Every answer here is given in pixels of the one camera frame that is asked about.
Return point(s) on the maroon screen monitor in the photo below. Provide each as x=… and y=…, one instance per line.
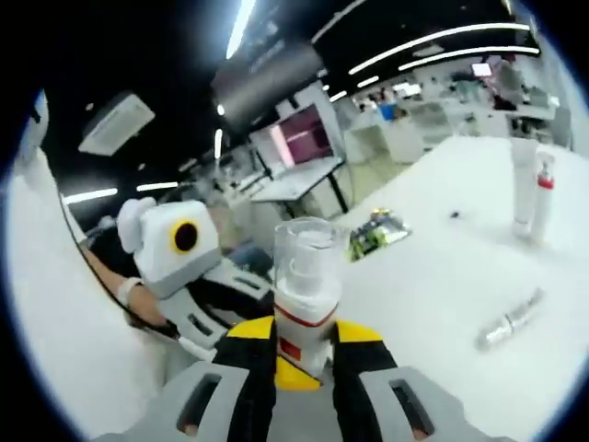
x=306, y=136

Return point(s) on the large black ceiling sign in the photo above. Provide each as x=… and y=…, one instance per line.
x=267, y=78

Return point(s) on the ceiling air conditioner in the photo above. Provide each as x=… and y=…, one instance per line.
x=115, y=122

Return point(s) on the long ceiling light strip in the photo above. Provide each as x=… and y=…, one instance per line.
x=469, y=56
x=437, y=39

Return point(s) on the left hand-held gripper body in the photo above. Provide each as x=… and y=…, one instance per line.
x=175, y=248

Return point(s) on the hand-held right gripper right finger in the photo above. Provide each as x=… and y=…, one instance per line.
x=363, y=391

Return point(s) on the person's left hand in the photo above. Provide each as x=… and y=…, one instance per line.
x=149, y=310

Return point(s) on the small far monitor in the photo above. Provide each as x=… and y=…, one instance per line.
x=481, y=69

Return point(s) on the white wristband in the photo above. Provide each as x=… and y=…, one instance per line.
x=130, y=287

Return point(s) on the white desk black legs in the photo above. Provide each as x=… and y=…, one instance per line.
x=299, y=184

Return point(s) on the person's white shirt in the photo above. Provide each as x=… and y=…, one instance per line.
x=55, y=322

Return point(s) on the green printed packet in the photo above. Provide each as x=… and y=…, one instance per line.
x=379, y=237

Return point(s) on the red collar skincare pump bottle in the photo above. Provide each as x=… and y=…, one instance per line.
x=543, y=202

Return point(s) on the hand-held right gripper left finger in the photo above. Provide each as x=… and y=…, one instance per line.
x=248, y=387

